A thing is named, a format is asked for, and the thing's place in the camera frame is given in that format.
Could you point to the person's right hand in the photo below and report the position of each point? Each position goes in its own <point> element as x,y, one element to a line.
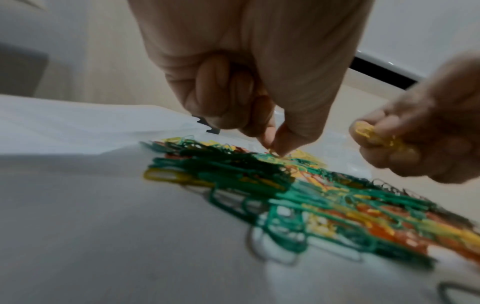
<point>431,118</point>

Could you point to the person's left hand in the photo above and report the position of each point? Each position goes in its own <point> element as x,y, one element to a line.
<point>285,44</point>

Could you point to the bunch of yellow paper clips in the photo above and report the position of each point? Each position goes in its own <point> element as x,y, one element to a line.
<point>378,138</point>

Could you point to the yellow paper clip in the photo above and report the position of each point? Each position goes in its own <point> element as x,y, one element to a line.
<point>276,153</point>

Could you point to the small black jagged object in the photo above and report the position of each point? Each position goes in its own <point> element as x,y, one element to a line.
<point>205,124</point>

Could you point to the pile of colourful paper clips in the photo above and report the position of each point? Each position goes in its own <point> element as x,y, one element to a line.
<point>318,202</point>

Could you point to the white cloth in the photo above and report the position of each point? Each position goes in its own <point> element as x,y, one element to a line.
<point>93,213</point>

